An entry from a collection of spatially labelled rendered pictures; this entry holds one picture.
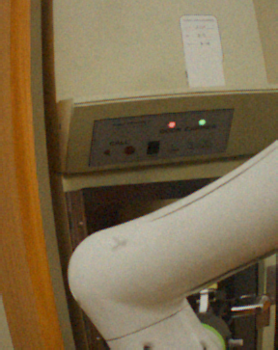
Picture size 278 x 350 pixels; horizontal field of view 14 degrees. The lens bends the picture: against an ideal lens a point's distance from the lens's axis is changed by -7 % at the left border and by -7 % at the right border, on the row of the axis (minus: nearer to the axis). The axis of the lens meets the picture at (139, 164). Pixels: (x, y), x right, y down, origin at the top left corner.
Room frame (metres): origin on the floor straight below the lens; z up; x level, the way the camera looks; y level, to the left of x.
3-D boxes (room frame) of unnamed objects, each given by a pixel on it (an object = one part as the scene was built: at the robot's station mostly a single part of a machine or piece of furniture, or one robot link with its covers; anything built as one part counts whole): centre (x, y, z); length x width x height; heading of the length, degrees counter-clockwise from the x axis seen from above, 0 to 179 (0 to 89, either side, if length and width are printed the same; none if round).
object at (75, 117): (1.57, -0.06, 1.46); 0.32 x 0.11 x 0.10; 104
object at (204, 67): (1.58, -0.10, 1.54); 0.05 x 0.05 x 0.06; 0
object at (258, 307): (1.50, -0.12, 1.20); 0.10 x 0.05 x 0.03; 77
